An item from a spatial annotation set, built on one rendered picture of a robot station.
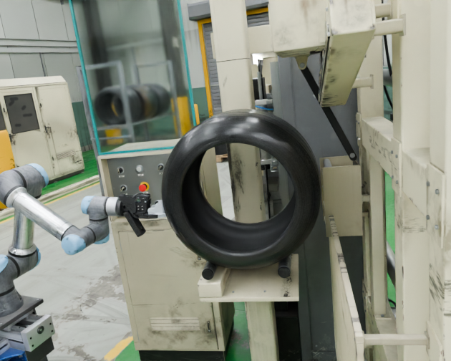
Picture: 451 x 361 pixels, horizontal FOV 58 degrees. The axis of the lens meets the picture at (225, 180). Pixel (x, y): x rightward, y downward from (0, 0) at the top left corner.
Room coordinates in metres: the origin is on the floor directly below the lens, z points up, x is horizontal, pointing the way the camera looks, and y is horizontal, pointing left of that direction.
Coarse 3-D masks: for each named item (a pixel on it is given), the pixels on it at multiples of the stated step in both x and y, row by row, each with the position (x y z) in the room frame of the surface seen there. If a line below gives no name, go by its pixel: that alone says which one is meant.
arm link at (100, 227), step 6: (90, 222) 1.55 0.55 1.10; (96, 222) 1.54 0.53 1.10; (102, 222) 1.55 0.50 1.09; (108, 222) 1.58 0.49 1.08; (96, 228) 1.52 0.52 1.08; (102, 228) 1.55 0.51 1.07; (108, 228) 1.58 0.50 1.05; (96, 234) 1.51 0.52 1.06; (102, 234) 1.54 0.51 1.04; (108, 234) 1.57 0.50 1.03; (96, 240) 1.51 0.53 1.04; (102, 240) 1.55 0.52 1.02; (108, 240) 1.58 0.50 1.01
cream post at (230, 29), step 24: (216, 0) 1.72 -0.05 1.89; (240, 0) 1.71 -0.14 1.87; (216, 24) 1.73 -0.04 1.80; (240, 24) 1.71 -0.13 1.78; (216, 48) 1.73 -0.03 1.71; (240, 48) 1.71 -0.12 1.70; (240, 72) 1.71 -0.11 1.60; (240, 96) 1.71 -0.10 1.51; (240, 144) 1.72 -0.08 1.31; (240, 168) 1.72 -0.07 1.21; (240, 192) 1.72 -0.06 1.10; (240, 216) 1.72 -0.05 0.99; (264, 216) 1.76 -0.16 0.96; (264, 312) 1.71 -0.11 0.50; (264, 336) 1.71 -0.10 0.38; (264, 360) 1.72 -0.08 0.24
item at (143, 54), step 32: (96, 0) 2.14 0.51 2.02; (128, 0) 2.11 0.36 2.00; (160, 0) 2.07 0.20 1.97; (96, 32) 2.14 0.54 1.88; (128, 32) 2.11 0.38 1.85; (160, 32) 2.08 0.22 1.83; (96, 64) 2.15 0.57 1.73; (128, 64) 2.12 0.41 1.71; (160, 64) 2.08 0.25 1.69; (96, 96) 2.16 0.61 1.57; (128, 96) 2.12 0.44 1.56; (160, 96) 2.09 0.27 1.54; (192, 96) 2.05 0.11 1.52; (96, 128) 2.16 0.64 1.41; (128, 128) 2.13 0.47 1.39; (160, 128) 2.09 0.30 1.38
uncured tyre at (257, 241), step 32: (192, 128) 1.44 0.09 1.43; (224, 128) 1.35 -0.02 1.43; (256, 128) 1.34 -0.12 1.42; (288, 128) 1.41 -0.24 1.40; (192, 160) 1.37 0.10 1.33; (288, 160) 1.31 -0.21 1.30; (192, 192) 1.66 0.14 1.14; (320, 192) 1.34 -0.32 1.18; (192, 224) 1.57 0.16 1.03; (224, 224) 1.64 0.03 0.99; (256, 224) 1.62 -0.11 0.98; (288, 224) 1.57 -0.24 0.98; (224, 256) 1.36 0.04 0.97; (256, 256) 1.34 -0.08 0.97
